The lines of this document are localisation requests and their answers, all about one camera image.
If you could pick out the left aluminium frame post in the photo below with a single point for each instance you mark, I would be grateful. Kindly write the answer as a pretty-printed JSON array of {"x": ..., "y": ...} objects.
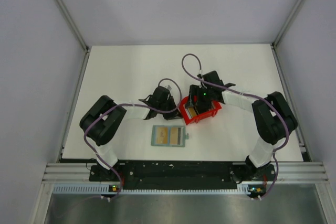
[{"x": 71, "y": 24}]

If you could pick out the stack of credit cards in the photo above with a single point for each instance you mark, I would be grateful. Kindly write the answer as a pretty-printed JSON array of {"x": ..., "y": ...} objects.
[{"x": 191, "y": 112}]

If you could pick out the right aluminium frame post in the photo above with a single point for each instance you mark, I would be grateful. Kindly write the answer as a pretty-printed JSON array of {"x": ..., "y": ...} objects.
[{"x": 289, "y": 20}]

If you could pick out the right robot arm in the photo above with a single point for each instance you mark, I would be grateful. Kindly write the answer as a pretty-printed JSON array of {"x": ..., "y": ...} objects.
[{"x": 273, "y": 117}]

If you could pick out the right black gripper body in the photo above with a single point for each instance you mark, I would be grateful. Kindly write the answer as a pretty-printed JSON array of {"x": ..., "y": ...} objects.
[{"x": 202, "y": 93}]

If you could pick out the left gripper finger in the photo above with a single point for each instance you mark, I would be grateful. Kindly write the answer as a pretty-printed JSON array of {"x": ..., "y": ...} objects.
[
  {"x": 172, "y": 116},
  {"x": 172, "y": 105}
]

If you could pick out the grey slotted cable duct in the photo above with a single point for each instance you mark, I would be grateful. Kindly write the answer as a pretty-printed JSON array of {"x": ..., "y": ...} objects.
[{"x": 91, "y": 189}]

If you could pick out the aluminium frame post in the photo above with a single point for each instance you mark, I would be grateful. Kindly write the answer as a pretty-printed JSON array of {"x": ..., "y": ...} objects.
[
  {"x": 71, "y": 24},
  {"x": 289, "y": 20}
]

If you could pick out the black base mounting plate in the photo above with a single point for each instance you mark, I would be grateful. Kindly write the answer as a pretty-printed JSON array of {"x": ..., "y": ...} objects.
[{"x": 176, "y": 175}]

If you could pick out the red plastic bin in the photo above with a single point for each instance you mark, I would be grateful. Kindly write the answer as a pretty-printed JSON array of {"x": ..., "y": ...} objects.
[{"x": 216, "y": 106}]

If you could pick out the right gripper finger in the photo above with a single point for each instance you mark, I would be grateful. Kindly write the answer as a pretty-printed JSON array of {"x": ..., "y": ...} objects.
[
  {"x": 190, "y": 101},
  {"x": 203, "y": 108}
]

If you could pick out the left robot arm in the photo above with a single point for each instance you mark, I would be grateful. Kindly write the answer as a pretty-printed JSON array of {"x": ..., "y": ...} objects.
[{"x": 103, "y": 119}]

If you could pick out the aluminium front rail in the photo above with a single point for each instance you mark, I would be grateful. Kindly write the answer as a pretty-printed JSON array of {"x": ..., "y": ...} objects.
[{"x": 289, "y": 173}]

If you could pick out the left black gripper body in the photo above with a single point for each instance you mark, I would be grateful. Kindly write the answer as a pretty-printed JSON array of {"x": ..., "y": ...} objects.
[{"x": 164, "y": 106}]

